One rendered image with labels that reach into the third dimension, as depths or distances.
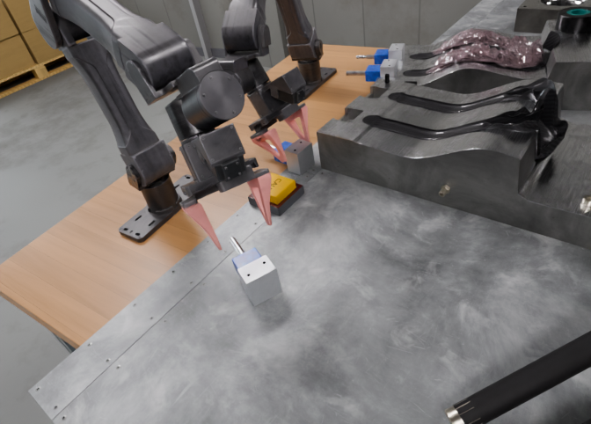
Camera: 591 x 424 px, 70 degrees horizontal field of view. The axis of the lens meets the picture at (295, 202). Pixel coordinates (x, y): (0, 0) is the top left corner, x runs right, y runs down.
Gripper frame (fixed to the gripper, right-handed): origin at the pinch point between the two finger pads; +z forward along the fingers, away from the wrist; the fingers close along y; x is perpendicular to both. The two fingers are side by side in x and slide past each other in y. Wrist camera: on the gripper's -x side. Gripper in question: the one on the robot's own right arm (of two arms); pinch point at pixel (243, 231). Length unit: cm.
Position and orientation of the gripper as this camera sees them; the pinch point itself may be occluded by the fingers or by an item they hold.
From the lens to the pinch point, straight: 60.6
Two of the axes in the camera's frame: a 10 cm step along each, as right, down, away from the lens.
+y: 8.6, -4.2, 3.0
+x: -3.5, -0.5, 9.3
